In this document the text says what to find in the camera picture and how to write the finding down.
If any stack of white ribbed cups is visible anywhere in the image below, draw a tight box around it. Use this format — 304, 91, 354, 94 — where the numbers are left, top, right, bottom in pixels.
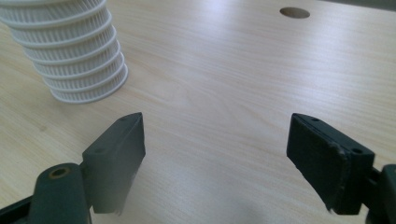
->
0, 0, 129, 105

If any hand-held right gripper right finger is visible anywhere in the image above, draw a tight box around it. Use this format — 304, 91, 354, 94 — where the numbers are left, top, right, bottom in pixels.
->
286, 112, 376, 217

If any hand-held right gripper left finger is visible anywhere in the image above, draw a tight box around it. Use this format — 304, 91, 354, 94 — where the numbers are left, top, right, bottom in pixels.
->
81, 111, 147, 216

